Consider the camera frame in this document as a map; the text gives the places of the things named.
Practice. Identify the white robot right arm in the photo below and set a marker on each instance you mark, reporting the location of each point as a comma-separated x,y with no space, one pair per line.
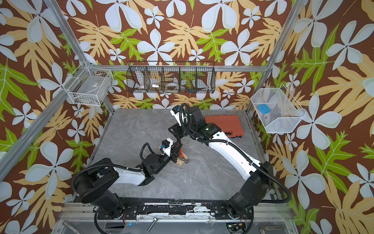
258,176

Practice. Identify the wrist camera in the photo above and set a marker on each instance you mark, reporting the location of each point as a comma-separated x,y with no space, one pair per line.
166,146
175,112

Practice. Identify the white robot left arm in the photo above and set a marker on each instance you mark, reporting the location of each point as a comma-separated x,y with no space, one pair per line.
93,183

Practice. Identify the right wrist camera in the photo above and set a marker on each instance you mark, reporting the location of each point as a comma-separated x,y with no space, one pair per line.
175,112

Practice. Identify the aluminium frame post left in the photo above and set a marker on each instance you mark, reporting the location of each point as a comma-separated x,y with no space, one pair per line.
71,39

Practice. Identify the claw hammer red black handle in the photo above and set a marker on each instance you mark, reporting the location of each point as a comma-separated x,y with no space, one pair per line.
183,157

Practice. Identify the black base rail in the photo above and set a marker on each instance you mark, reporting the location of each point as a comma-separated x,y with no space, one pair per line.
134,208

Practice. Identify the red plastic tool case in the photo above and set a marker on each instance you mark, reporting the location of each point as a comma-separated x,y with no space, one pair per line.
229,124

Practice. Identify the blue object in basket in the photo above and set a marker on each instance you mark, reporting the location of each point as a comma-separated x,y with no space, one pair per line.
264,109

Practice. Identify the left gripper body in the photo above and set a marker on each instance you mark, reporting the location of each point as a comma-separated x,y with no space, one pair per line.
172,157

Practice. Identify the white wire basket right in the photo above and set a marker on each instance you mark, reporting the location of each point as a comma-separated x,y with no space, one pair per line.
286,112

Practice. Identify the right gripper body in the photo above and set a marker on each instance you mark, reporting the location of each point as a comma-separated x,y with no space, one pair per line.
180,130

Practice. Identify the white wire basket left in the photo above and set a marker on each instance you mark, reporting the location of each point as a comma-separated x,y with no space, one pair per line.
88,85

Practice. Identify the white wire basket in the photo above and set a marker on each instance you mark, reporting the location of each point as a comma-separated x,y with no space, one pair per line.
286,112
88,85

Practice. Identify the metal bolt on base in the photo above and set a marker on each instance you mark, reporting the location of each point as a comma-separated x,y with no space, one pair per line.
152,224

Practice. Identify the aluminium frame post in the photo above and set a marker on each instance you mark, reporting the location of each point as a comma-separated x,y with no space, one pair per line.
71,39
285,33

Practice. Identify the aluminium frame post right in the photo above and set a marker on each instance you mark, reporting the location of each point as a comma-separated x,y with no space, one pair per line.
285,33

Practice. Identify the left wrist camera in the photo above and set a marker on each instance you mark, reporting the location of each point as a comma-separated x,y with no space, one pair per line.
166,146

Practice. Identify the black wire basket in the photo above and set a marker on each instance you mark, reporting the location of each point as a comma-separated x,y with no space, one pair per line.
171,77

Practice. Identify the wooden board with nails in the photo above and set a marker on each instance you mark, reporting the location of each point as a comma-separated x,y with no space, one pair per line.
179,163

